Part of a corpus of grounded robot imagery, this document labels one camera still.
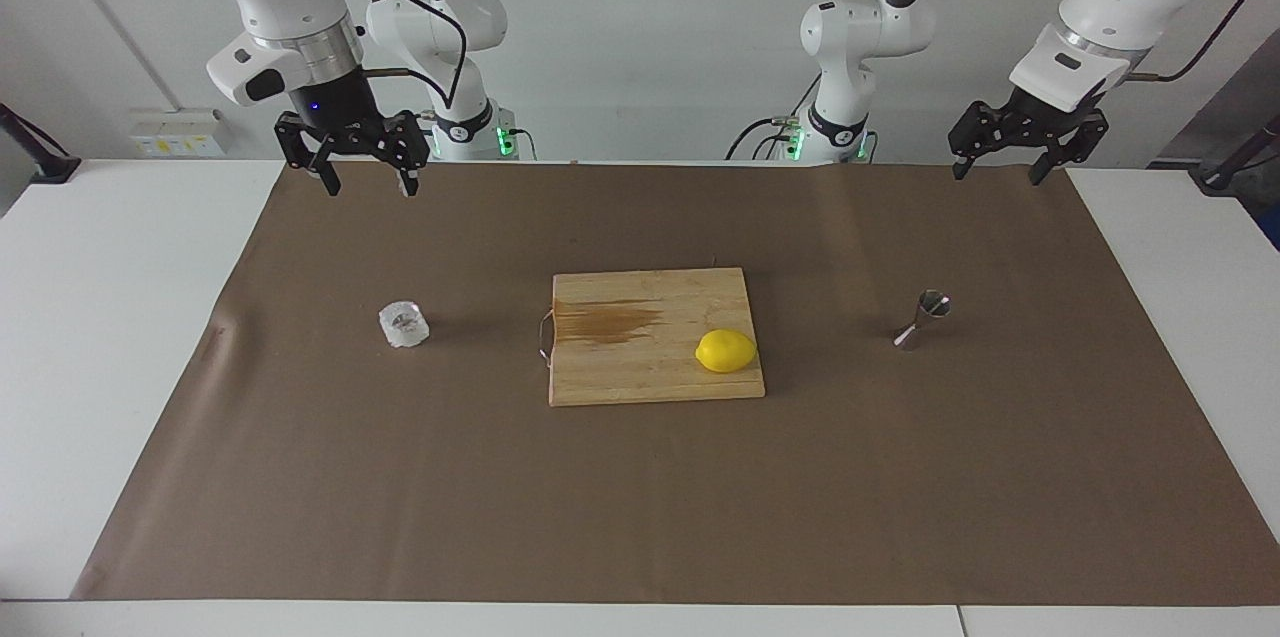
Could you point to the wooden cutting board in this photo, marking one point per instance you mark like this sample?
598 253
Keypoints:
640 367

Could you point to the blue plastic object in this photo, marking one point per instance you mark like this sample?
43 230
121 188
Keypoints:
1273 227

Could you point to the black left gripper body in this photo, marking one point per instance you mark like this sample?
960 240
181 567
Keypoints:
1040 122

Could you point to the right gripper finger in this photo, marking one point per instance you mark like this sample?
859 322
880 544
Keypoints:
295 142
410 142

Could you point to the brown paper table mat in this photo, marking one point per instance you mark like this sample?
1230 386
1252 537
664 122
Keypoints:
400 477

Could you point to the white wall socket plate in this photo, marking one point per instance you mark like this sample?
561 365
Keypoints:
175 137

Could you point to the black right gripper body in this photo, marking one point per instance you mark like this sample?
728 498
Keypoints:
335 107

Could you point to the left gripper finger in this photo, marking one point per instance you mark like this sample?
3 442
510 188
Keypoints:
975 132
1085 132

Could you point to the steel jigger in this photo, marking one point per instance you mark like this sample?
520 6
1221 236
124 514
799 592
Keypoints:
908 337

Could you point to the yellow lemon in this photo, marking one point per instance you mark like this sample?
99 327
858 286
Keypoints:
725 351

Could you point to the black clamp stand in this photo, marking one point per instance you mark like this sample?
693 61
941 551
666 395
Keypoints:
40 162
1225 172

